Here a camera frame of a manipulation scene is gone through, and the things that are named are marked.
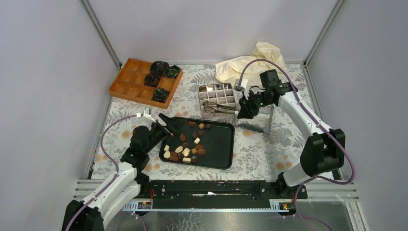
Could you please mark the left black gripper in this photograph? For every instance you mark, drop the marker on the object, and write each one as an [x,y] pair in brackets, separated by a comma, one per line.
[173,125]

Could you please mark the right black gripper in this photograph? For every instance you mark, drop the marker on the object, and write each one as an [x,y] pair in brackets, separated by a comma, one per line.
[244,111]

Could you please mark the pink grid box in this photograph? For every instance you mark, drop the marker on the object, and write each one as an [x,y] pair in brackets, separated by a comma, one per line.
[221,93]

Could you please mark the black plastic tray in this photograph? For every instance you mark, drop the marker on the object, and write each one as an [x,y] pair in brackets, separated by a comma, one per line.
[208,144]

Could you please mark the metal serving tongs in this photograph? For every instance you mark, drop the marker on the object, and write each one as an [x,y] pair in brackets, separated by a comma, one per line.
[214,108]

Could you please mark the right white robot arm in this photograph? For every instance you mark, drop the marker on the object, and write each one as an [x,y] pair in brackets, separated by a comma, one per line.
[322,151]

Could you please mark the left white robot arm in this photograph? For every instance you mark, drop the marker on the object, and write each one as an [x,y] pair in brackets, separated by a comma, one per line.
[95,211]

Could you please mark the white oval chocolate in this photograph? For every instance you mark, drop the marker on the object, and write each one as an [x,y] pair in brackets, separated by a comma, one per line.
[179,149]

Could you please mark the silver metal tray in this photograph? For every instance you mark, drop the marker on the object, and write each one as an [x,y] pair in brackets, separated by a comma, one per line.
[261,123]

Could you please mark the floral table mat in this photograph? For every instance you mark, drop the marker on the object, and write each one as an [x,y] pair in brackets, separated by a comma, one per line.
[256,156]

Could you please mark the dark paper cup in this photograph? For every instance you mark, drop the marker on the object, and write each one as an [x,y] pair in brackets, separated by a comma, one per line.
[172,72]
[159,68]
[160,95]
[152,80]

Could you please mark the cream cloth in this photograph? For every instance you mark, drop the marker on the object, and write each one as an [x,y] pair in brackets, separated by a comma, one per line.
[230,70]

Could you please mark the orange compartment box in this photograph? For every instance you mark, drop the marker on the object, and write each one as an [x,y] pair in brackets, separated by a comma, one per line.
[129,84]

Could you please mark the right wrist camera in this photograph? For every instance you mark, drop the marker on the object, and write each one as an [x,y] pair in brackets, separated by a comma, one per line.
[241,85]

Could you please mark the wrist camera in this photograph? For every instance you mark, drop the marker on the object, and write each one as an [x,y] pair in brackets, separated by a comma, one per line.
[241,85]
[146,116]

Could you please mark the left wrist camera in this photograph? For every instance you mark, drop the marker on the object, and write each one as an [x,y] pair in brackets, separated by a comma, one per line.
[146,116]

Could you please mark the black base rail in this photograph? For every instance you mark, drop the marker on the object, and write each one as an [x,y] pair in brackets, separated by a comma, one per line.
[218,194]

